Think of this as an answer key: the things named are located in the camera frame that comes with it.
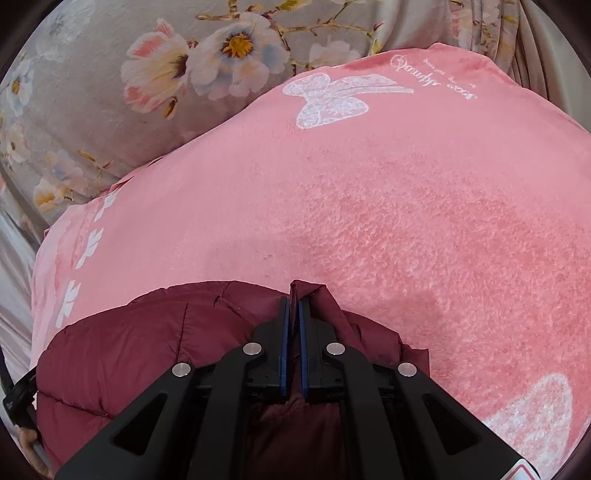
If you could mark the grey satin curtain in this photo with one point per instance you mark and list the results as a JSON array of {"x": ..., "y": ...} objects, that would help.
[{"x": 14, "y": 286}]

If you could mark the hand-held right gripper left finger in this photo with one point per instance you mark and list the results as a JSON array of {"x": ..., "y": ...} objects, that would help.
[{"x": 285, "y": 341}]

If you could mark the maroon puffer jacket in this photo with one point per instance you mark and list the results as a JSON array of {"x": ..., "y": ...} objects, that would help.
[{"x": 138, "y": 332}]

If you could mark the beige pleated curtain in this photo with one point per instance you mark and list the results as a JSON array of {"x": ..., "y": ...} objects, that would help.
[{"x": 540, "y": 60}]

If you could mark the person's left hand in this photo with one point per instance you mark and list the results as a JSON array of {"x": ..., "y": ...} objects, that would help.
[{"x": 36, "y": 450}]

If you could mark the grey floral bed sheet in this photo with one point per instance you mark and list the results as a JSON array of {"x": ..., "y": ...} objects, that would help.
[{"x": 92, "y": 129}]

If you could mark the pink printed blanket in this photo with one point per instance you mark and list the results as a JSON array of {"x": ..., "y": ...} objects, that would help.
[{"x": 369, "y": 207}]

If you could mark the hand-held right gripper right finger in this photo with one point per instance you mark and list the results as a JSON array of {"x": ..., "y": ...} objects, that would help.
[{"x": 303, "y": 341}]

